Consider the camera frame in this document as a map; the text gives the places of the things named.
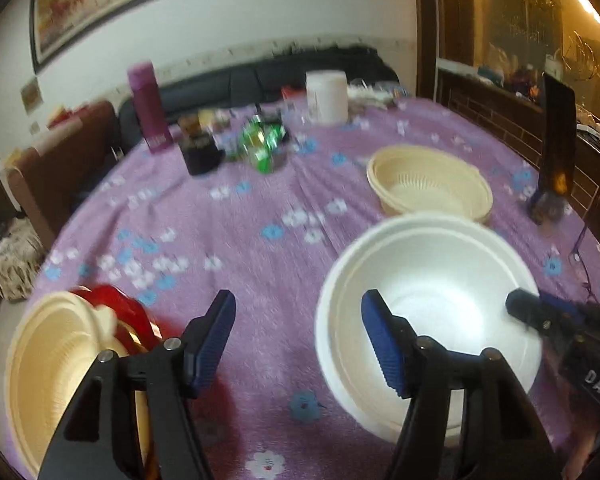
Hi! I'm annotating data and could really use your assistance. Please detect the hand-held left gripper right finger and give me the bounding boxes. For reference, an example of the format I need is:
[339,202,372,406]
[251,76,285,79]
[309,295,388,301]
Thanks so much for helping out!
[361,290,561,480]

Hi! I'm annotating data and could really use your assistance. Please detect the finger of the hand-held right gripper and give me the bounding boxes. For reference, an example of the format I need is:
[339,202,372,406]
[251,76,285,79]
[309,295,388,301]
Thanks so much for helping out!
[505,289,581,338]
[540,294,588,318]

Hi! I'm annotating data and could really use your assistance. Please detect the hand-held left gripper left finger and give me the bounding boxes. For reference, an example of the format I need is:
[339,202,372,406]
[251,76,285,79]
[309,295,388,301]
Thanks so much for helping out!
[37,290,237,480]

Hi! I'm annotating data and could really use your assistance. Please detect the red scalloped plastic plates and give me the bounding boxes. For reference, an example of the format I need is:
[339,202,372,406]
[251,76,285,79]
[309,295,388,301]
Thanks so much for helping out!
[69,284,163,356]

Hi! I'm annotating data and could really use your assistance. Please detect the dark phone stand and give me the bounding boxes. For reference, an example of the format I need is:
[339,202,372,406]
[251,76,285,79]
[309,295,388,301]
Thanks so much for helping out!
[527,187,573,224]

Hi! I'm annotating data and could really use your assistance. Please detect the purple floral tablecloth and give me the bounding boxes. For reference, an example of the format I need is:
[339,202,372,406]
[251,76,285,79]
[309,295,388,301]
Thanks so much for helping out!
[0,95,600,480]

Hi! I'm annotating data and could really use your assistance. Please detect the cream plastic strainer bowl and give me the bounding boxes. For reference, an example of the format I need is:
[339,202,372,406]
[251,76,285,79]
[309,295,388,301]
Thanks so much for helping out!
[366,144,494,226]

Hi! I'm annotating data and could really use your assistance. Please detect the black smartphone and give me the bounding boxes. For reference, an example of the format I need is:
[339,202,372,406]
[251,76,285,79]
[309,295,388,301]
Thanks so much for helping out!
[537,72,577,196]

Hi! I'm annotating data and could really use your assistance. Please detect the black jar wooden lid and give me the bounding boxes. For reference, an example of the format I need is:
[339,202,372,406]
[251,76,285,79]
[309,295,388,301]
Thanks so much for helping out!
[177,114,226,177]

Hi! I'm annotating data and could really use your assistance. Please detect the green snack packet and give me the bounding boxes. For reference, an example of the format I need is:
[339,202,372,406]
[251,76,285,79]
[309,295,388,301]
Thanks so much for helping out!
[239,116,286,153]
[250,145,287,174]

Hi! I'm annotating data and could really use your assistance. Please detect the brown tiled counter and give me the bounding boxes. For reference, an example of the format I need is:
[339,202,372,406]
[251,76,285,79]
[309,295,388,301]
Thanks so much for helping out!
[437,67,600,256]

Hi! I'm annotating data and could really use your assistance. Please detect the patterned cushioned stool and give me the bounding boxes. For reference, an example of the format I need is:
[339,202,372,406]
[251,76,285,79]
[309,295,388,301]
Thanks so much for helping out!
[0,217,46,303]

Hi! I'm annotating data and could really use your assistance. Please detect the brown armchair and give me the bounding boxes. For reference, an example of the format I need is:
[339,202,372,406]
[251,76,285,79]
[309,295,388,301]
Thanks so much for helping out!
[7,100,123,251]

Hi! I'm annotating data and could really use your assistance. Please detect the purple thermos bottle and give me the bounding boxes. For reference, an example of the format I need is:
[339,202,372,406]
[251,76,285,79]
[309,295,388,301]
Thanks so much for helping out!
[126,61,173,155]

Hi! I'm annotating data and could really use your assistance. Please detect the white cylindrical container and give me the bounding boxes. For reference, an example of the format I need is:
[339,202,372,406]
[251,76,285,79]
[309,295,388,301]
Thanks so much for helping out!
[305,70,348,125]

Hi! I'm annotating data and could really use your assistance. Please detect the black leather sofa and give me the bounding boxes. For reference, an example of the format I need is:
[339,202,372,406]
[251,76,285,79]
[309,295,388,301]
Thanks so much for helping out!
[117,46,401,151]

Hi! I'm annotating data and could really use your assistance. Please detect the small wall plaque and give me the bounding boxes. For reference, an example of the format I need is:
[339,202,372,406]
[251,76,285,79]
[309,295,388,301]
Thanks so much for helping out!
[20,77,43,113]

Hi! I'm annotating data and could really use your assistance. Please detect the wooden doorway frame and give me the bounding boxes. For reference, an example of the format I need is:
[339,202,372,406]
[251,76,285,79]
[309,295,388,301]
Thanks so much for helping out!
[412,0,600,111]

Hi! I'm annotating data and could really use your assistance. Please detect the framed wall painting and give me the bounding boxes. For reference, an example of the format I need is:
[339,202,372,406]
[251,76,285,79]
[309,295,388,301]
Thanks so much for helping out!
[29,0,250,75]

